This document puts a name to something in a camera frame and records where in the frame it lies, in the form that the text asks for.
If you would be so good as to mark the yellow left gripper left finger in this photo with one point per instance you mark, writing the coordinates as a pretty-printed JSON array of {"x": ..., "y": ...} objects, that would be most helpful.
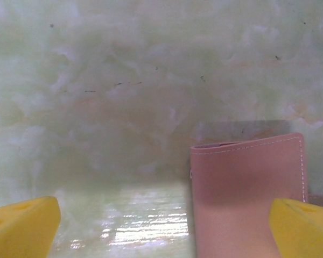
[{"x": 21, "y": 228}]

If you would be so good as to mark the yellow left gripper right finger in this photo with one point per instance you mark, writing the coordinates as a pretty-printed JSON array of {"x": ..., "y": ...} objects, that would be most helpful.
[{"x": 304, "y": 231}]

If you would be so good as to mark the pink card holder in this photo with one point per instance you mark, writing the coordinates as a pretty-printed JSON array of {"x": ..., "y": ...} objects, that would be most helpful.
[{"x": 231, "y": 188}]

